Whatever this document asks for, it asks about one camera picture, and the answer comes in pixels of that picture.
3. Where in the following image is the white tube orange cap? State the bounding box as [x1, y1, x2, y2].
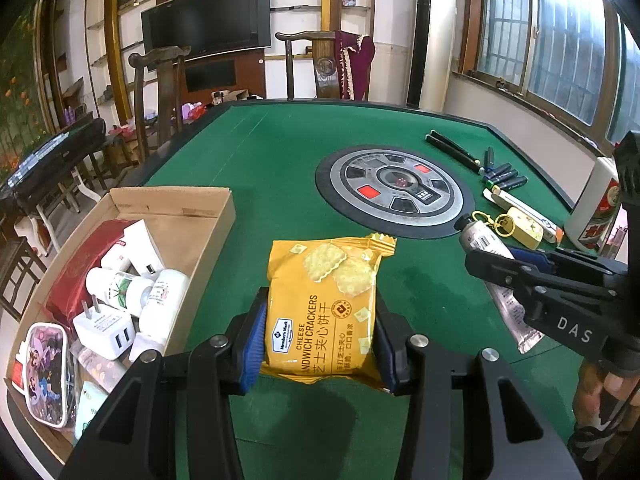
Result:
[101, 241, 133, 272]

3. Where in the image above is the person's right hand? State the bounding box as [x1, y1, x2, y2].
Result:
[574, 362, 632, 431]

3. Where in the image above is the white plastic bottle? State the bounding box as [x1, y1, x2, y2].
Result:
[129, 269, 191, 363]

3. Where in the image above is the white long packet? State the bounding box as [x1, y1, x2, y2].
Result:
[482, 187, 564, 246]

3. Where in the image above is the black flat television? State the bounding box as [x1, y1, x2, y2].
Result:
[141, 0, 272, 63]

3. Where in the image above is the yellow cracker packet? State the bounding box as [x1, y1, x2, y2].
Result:
[259, 232, 398, 393]

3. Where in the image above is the white red small box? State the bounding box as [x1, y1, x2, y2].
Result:
[7, 342, 28, 393]

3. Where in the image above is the white two-port charger plug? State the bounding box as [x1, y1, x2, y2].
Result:
[73, 296, 137, 361]

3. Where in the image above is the black stick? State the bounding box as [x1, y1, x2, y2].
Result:
[430, 130, 484, 165]
[425, 135, 479, 171]

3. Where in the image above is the white square charger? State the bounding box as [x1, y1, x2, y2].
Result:
[122, 220, 166, 281]

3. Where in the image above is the standing air conditioner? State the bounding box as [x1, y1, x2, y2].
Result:
[406, 0, 458, 111]

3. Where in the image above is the white bottle green leaf print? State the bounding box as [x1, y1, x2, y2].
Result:
[86, 267, 153, 313]

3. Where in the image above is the wooden chair with cloth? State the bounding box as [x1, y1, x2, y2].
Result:
[275, 31, 376, 102]

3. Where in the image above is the black side table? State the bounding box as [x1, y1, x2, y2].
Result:
[0, 119, 108, 203]

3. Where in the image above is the cartoon print pouch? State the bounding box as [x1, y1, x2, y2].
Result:
[22, 322, 76, 428]

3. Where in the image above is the cardboard box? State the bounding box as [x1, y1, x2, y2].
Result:
[5, 186, 236, 466]

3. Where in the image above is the red foil packet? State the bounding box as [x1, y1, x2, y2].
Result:
[44, 220, 133, 331]

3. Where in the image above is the maroon fringed cloth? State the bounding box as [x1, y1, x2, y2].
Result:
[334, 30, 376, 102]

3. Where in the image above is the round grey table centre panel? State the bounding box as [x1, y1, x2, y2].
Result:
[315, 145, 476, 240]

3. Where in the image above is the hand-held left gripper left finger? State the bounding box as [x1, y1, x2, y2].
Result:
[59, 287, 268, 480]

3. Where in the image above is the white red liquor box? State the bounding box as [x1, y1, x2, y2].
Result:
[565, 156, 623, 253]

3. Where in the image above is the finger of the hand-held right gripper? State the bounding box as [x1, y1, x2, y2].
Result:
[510, 246, 626, 276]
[465, 250, 608, 361]

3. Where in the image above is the flower wall picture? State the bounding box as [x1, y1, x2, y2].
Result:
[0, 0, 51, 176]

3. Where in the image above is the silver tube black cap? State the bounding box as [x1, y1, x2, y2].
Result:
[457, 212, 545, 355]

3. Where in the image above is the dark wooden chair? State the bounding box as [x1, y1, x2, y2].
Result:
[127, 46, 192, 161]

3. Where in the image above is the blue cartoon tissue packet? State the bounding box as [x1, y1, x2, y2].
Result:
[74, 380, 110, 445]

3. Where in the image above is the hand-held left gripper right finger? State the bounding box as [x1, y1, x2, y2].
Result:
[372, 294, 583, 480]

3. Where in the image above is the yellow keychain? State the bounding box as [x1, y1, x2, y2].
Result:
[472, 207, 544, 251]

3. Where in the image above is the barred window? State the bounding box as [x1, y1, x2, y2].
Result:
[460, 0, 640, 151]

